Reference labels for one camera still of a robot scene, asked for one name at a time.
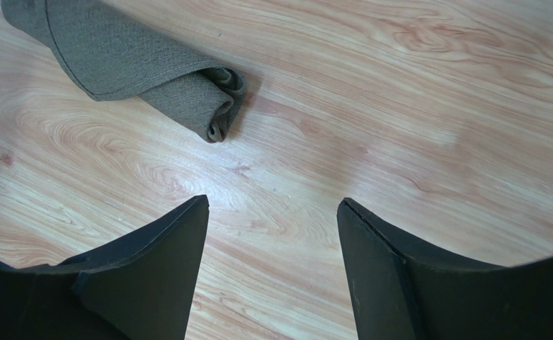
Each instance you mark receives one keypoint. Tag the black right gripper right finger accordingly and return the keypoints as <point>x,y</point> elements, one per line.
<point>403,287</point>

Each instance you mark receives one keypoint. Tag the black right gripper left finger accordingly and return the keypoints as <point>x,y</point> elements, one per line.
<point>138,286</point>

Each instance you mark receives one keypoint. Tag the brown cloth napkin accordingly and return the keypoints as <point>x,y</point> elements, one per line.
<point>112,57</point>

